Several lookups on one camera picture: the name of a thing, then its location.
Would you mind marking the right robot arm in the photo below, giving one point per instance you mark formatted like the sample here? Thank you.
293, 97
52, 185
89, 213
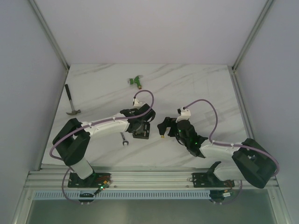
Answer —
245, 161

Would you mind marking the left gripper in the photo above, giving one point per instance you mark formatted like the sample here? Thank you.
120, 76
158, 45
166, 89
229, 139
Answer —
142, 130

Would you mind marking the hammer with black handle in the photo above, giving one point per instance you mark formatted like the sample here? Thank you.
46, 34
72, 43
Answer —
73, 111

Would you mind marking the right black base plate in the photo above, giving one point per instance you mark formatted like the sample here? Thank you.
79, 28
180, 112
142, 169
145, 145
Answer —
209, 180

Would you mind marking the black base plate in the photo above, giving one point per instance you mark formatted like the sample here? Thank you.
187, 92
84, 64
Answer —
209, 180
95, 180

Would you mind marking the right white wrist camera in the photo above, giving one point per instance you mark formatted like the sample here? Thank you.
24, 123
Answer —
184, 114

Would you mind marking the aluminium frame rail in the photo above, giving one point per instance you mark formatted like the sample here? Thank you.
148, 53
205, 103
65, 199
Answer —
50, 177

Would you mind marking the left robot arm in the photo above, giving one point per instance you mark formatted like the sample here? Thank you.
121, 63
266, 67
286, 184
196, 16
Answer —
72, 141

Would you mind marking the silver combination wrench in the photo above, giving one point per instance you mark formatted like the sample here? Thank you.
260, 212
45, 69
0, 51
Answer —
124, 140

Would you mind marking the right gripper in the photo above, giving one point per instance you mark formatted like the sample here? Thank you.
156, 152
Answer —
162, 126

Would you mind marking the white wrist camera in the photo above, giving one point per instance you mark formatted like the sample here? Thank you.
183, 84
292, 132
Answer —
184, 114
137, 103

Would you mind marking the black fuse box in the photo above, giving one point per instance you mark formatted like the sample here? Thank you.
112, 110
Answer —
143, 132

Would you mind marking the white slotted cable duct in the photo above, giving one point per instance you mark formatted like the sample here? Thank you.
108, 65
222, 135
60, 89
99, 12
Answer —
122, 194

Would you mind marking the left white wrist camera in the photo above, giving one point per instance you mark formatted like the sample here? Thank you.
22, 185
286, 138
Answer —
137, 103

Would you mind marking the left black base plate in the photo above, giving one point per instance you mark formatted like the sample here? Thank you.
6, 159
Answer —
95, 180

